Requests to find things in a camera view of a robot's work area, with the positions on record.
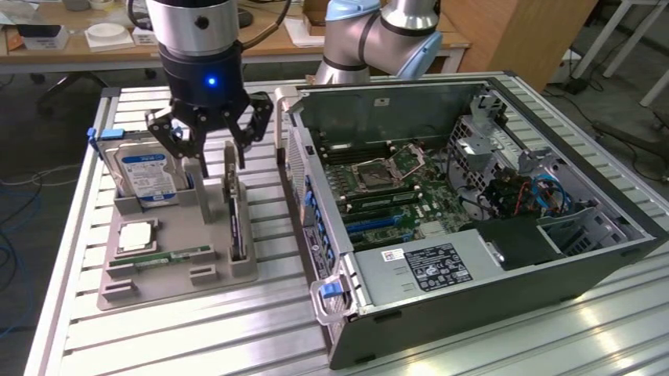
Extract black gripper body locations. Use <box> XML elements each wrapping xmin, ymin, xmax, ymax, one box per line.
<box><xmin>157</xmin><ymin>40</ymin><xmax>252</xmax><ymax>123</ymax></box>

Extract hard disk with blue label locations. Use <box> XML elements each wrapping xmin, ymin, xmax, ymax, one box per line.
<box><xmin>101</xmin><ymin>142</ymin><xmax>189</xmax><ymax>203</ymax></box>

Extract small white labelled box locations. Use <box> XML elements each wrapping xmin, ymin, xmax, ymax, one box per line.
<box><xmin>130</xmin><ymin>26</ymin><xmax>158</xmax><ymax>46</ymax></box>

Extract grey parts rack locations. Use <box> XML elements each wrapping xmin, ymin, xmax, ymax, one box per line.
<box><xmin>95</xmin><ymin>139</ymin><xmax>260</xmax><ymax>313</ymax></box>

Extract black RAM slot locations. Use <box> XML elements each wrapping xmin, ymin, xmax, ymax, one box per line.
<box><xmin>322</xmin><ymin>150</ymin><xmax>392</xmax><ymax>165</ymax></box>
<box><xmin>320</xmin><ymin>143</ymin><xmax>392</xmax><ymax>154</ymax></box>

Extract white box with round top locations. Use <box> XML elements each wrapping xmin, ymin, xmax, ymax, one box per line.
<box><xmin>82</xmin><ymin>22</ymin><xmax>137</xmax><ymax>53</ymax></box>

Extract white papers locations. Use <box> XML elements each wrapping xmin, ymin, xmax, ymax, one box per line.
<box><xmin>282</xmin><ymin>16</ymin><xmax>329</xmax><ymax>49</ymax></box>

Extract black graphics card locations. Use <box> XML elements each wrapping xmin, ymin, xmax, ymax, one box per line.
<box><xmin>221</xmin><ymin>163</ymin><xmax>249</xmax><ymax>263</ymax></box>

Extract wooden desk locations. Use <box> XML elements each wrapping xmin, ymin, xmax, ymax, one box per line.
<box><xmin>0</xmin><ymin>0</ymin><xmax>472</xmax><ymax>76</ymax></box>

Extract silver CPU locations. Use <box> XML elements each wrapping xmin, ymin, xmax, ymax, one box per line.
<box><xmin>116</xmin><ymin>222</ymin><xmax>158</xmax><ymax>252</ymax></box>

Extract CPU socket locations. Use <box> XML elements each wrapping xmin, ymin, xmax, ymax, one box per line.
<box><xmin>351</xmin><ymin>157</ymin><xmax>401</xmax><ymax>193</ymax></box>

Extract cardboard box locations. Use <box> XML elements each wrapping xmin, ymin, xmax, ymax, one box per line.
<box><xmin>301</xmin><ymin>0</ymin><xmax>336</xmax><ymax>27</ymax></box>

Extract green RAM stick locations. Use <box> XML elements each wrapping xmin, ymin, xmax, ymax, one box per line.
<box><xmin>113</xmin><ymin>245</ymin><xmax>213</xmax><ymax>265</ymax></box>

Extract installed RAM stick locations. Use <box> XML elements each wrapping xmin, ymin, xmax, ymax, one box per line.
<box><xmin>343</xmin><ymin>197</ymin><xmax>421</xmax><ymax>214</ymax></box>
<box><xmin>339</xmin><ymin>190</ymin><xmax>420</xmax><ymax>206</ymax></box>

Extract metal socket cover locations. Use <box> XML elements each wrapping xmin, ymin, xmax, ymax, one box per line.
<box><xmin>384</xmin><ymin>142</ymin><xmax>427</xmax><ymax>170</ymax></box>

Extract white box with dark lid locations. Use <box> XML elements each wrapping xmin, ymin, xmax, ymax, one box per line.
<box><xmin>14</xmin><ymin>23</ymin><xmax>69</xmax><ymax>51</ymax></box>

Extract blue expansion slot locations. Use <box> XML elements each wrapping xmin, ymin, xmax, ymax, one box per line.
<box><xmin>343</xmin><ymin>213</ymin><xmax>407</xmax><ymax>234</ymax></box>

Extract green motherboard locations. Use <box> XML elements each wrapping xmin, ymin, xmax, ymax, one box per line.
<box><xmin>312</xmin><ymin>131</ymin><xmax>473</xmax><ymax>252</ymax></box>

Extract perforated metal drive cage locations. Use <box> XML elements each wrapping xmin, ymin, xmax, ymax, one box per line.
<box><xmin>447</xmin><ymin>92</ymin><xmax>529</xmax><ymax>178</ymax></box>

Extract grey power supply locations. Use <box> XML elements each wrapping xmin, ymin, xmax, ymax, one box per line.
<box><xmin>351</xmin><ymin>228</ymin><xmax>505</xmax><ymax>307</ymax></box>

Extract wooden cabinet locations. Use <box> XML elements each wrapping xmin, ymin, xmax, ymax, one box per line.
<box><xmin>436</xmin><ymin>0</ymin><xmax>600</xmax><ymax>94</ymax></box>

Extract black open PC case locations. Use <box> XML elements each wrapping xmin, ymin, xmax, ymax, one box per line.
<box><xmin>272</xmin><ymin>75</ymin><xmax>669</xmax><ymax>371</ymax></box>

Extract grey metal disk bay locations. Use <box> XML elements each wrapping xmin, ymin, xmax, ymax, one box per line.
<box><xmin>533</xmin><ymin>206</ymin><xmax>628</xmax><ymax>256</ymax></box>

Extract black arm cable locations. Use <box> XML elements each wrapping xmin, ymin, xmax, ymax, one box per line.
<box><xmin>238</xmin><ymin>0</ymin><xmax>292</xmax><ymax>51</ymax></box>
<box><xmin>126</xmin><ymin>0</ymin><xmax>153</xmax><ymax>31</ymax></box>

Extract blue floor cable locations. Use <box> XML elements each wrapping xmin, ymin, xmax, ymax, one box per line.
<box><xmin>0</xmin><ymin>163</ymin><xmax>43</xmax><ymax>338</ymax></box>

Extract black wire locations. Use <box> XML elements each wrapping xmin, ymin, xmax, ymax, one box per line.
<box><xmin>444</xmin><ymin>147</ymin><xmax>503</xmax><ymax>221</ymax></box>

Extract red wire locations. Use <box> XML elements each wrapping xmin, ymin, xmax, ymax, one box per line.
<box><xmin>507</xmin><ymin>175</ymin><xmax>540</xmax><ymax>213</ymax></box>

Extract blue wire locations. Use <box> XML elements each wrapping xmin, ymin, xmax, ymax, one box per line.
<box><xmin>528</xmin><ymin>173</ymin><xmax>575</xmax><ymax>216</ymax></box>

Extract black plastic duct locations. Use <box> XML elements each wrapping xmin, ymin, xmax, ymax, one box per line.
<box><xmin>476</xmin><ymin>218</ymin><xmax>566</xmax><ymax>272</ymax></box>

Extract white table frame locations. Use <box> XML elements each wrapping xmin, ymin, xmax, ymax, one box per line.
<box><xmin>570</xmin><ymin>0</ymin><xmax>669</xmax><ymax>107</ymax></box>

